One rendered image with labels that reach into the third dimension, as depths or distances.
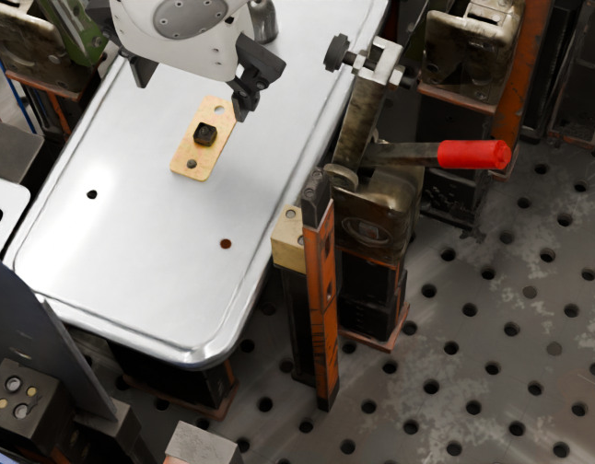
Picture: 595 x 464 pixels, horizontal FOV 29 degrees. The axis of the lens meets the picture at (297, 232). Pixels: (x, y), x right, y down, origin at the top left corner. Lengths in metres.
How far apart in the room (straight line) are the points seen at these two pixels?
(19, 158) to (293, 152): 0.25
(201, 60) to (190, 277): 0.20
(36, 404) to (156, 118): 0.31
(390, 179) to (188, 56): 0.20
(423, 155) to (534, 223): 0.46
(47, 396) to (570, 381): 0.61
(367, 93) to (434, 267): 0.51
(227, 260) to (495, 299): 0.41
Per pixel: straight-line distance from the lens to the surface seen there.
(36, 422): 0.89
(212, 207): 1.02
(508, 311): 1.30
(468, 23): 1.03
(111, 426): 0.96
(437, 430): 1.25
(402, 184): 0.96
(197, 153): 1.04
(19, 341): 0.84
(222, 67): 0.88
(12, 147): 1.10
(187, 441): 0.74
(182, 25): 0.71
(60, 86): 1.18
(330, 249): 0.90
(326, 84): 1.07
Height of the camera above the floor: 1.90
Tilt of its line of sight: 65 degrees down
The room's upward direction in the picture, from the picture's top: 6 degrees counter-clockwise
